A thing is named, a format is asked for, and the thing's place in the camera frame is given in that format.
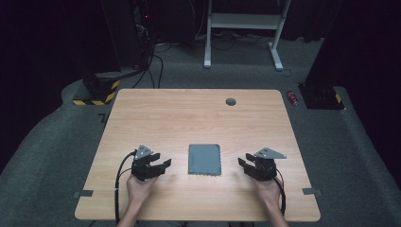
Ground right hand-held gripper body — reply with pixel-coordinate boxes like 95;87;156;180
252;147;288;183

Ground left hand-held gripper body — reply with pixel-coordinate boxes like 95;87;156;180
131;144;159;183

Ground grey cloth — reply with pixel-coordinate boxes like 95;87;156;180
187;143;222;177

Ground person's left hand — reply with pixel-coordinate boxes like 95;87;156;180
126;174;159;206

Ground person's right hand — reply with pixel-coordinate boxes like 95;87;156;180
252;177;282;210

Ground grey tape strip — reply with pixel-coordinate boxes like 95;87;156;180
73;189;95;199
302;187;323;197

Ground red can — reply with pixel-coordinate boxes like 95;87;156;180
286;90;300;108

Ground black yellow striped base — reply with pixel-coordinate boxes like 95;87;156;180
72;70;122;107

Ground black base with yellow mark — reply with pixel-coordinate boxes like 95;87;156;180
297;82;346;111

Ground black equipment rack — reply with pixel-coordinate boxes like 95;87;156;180
99;0;156;72

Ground white metal stand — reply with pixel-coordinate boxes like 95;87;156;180
203;0;293;72

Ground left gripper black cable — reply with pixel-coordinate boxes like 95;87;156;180
113;149;139;226

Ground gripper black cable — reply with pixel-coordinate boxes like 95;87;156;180
272;167;288;218
113;149;139;226

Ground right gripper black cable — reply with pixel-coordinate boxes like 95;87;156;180
272;167;288;218

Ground black floor cables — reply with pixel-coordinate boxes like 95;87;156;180
131;41;173;90

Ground cable bundle under stand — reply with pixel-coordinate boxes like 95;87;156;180
188;28;276;51

